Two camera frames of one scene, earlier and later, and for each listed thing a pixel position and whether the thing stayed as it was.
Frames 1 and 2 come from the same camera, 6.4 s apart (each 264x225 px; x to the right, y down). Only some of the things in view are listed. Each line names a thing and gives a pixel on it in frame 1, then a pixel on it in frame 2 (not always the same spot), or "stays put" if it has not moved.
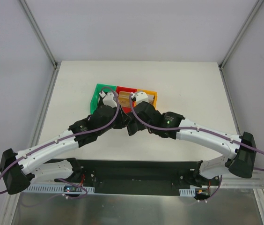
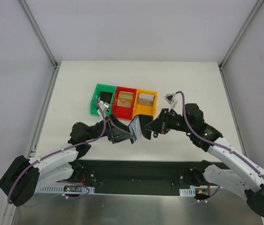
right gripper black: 144,104 → 165,121
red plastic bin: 127,110 stays put
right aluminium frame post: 245,25 stays put
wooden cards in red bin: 124,97 stays put
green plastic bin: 100,88 stays put
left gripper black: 101,103 → 111,130
